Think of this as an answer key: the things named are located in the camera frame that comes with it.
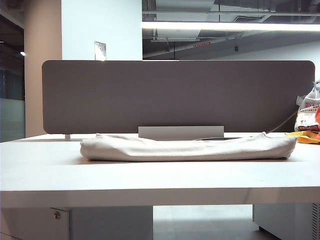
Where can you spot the ceiling air vent grille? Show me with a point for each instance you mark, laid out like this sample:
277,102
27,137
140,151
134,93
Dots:
247,18

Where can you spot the white drawer cabinet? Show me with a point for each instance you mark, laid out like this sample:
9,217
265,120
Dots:
100,223

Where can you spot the white vented cabinet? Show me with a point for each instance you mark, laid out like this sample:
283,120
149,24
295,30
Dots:
282,218

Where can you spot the beige T-shirt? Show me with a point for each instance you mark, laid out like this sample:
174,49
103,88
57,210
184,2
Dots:
187,150

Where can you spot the red ceiling exit sign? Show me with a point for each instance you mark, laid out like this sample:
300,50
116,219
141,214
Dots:
201,45

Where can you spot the small black ceiling camera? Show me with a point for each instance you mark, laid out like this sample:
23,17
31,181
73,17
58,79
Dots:
236,48

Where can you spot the hanging ceiling pipe fitting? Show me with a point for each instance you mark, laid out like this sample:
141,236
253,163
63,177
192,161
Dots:
167,47

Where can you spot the round wall light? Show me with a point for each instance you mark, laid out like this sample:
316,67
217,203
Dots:
22,53

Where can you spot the long ceiling light strip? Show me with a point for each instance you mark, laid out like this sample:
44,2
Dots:
225,26

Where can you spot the round silver drawer lock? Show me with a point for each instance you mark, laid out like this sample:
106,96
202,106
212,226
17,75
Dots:
57,214

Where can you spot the grey fabric desk partition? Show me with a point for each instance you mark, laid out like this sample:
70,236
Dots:
175,95

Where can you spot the metal wall plate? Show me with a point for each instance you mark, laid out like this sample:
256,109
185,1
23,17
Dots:
100,51

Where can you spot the yellow cloth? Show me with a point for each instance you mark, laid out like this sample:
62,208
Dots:
306,139

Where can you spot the white partition bracket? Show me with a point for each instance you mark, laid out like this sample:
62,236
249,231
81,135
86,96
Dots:
67,136

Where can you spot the orange cloth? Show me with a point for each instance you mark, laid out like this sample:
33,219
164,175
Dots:
318,121

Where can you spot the dark grey box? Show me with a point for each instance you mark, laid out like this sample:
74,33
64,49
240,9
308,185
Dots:
180,131

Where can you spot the clear printed snack bag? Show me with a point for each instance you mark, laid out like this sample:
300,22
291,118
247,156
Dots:
308,118

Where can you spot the grey ceiling duct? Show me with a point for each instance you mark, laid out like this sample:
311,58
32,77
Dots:
179,33

